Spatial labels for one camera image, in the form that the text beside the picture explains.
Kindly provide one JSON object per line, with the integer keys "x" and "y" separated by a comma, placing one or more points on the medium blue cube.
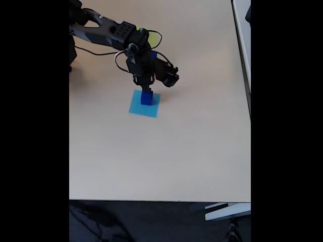
{"x": 147, "y": 100}

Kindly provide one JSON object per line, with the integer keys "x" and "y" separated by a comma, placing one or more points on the large blue cube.
{"x": 154, "y": 55}

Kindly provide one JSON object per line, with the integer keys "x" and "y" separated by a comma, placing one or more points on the light blue paper square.
{"x": 136, "y": 109}

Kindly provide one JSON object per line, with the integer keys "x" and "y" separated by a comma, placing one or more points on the green paper square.
{"x": 154, "y": 39}

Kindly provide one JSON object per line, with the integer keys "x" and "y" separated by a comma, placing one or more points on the white neighbouring table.
{"x": 243, "y": 37}

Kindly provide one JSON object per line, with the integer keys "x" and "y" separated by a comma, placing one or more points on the dark blue chair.
{"x": 248, "y": 13}

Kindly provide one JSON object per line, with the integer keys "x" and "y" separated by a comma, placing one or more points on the white table leg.
{"x": 227, "y": 213}

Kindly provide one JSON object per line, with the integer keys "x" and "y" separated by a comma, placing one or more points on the black camera box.
{"x": 167, "y": 74}

